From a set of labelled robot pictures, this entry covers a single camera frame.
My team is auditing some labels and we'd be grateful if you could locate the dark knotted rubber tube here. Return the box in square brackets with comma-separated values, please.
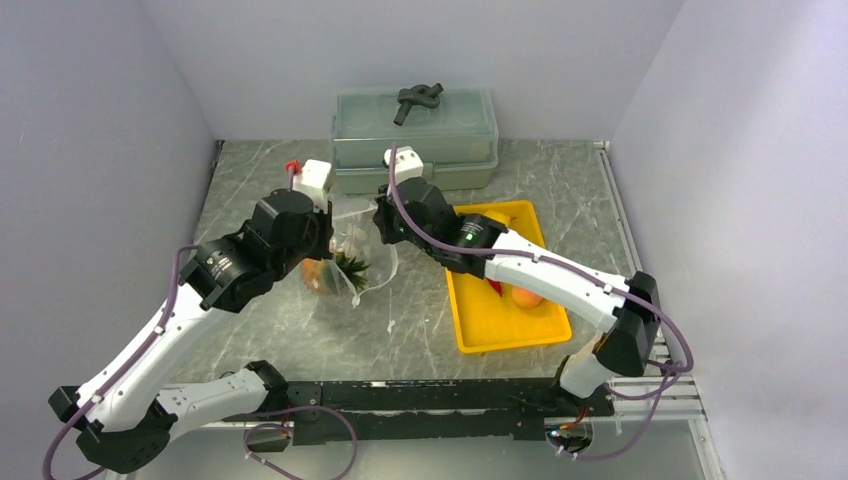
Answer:
[393, 83, 444, 127]

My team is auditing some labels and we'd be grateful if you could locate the yellow toy pear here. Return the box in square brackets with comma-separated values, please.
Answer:
[483, 210, 512, 227]

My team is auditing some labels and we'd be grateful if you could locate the green translucent storage box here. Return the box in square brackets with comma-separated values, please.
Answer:
[330, 87, 499, 194]

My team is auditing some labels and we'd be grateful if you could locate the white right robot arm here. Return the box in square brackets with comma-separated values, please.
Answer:
[374, 177, 660, 415]

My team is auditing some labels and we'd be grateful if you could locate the clear zip top bag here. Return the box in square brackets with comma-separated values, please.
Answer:
[300, 196, 399, 308]

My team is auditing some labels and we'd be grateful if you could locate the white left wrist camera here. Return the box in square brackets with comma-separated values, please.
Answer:
[285, 159, 335, 213]

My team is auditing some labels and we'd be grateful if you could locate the pink toy peach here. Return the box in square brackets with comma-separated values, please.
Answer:
[511, 286, 544, 309]

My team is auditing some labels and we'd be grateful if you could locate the yellow plastic tray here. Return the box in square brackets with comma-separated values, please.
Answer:
[445, 200, 572, 354]

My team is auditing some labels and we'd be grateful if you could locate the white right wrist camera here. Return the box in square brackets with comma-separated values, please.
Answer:
[394, 146, 424, 186]

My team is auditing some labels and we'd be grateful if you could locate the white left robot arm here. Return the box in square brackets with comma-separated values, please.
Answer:
[49, 187, 333, 473]

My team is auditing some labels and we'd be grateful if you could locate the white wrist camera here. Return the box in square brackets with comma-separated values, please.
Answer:
[394, 146, 424, 186]
[285, 159, 335, 213]

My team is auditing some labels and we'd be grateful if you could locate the red toy chili pepper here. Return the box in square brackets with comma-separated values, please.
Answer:
[487, 279, 503, 296]

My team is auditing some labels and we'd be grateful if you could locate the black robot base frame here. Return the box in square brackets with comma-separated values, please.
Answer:
[225, 377, 598, 446]

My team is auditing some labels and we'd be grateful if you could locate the orange toy pineapple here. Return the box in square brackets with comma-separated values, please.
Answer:
[300, 251, 370, 295]

